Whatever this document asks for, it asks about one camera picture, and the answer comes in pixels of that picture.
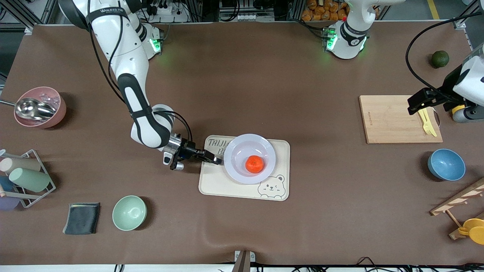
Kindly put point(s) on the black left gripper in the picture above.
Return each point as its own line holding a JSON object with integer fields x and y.
{"x": 448, "y": 86}

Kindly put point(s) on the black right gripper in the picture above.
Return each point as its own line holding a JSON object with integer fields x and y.
{"x": 188, "y": 148}

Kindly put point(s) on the pale lavender round plate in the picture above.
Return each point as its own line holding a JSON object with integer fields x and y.
{"x": 242, "y": 158}

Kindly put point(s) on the orange fruit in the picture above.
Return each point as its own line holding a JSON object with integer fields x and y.
{"x": 254, "y": 164}

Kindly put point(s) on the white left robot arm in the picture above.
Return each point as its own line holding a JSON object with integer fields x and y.
{"x": 346, "y": 43}

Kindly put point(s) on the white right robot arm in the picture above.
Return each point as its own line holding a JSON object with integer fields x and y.
{"x": 124, "y": 49}

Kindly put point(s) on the yellow lemon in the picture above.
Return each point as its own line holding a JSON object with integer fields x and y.
{"x": 457, "y": 108}

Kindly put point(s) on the yellow plastic fork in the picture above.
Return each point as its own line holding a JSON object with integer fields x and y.
{"x": 427, "y": 128}

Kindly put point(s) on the dark green round fruit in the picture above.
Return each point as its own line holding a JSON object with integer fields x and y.
{"x": 440, "y": 59}

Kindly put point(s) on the wooden cutting board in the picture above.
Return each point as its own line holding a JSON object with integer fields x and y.
{"x": 382, "y": 121}

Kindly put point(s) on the blue bowl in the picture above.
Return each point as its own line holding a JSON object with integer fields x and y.
{"x": 447, "y": 164}

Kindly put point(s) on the cream bear print tray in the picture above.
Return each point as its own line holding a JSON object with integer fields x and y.
{"x": 281, "y": 151}

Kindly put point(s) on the mint green bowl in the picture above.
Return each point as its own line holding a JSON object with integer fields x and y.
{"x": 129, "y": 213}

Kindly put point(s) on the wooden peg rack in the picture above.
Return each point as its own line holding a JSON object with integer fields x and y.
{"x": 459, "y": 198}

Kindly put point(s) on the brown table cover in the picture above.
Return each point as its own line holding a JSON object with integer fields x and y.
{"x": 321, "y": 94}

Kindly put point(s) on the yellow cup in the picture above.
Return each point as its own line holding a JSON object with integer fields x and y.
{"x": 477, "y": 236}
{"x": 474, "y": 223}

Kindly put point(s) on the bag of oranges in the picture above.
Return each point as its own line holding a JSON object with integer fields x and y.
{"x": 325, "y": 11}

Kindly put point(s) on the folded grey cloth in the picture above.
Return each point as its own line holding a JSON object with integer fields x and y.
{"x": 81, "y": 219}

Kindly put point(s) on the white power strip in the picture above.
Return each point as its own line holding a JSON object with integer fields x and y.
{"x": 245, "y": 17}
{"x": 168, "y": 11}

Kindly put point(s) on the pink bowl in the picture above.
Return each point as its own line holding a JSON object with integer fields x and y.
{"x": 58, "y": 113}

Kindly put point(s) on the clear ice pieces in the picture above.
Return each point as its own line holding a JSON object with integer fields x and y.
{"x": 53, "y": 100}

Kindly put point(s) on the mint green cup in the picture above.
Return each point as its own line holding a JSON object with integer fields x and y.
{"x": 30, "y": 180}

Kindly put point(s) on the metal scoop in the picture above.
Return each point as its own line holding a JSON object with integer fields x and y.
{"x": 32, "y": 108}

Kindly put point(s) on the beige cup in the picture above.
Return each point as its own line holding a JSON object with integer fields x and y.
{"x": 22, "y": 164}

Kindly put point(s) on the blue cup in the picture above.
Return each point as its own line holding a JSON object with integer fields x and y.
{"x": 5, "y": 184}

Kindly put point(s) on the purple cup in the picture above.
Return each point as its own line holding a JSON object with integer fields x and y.
{"x": 7, "y": 203}

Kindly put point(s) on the aluminium frame profile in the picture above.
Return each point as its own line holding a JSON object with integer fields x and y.
{"x": 27, "y": 29}
{"x": 459, "y": 24}

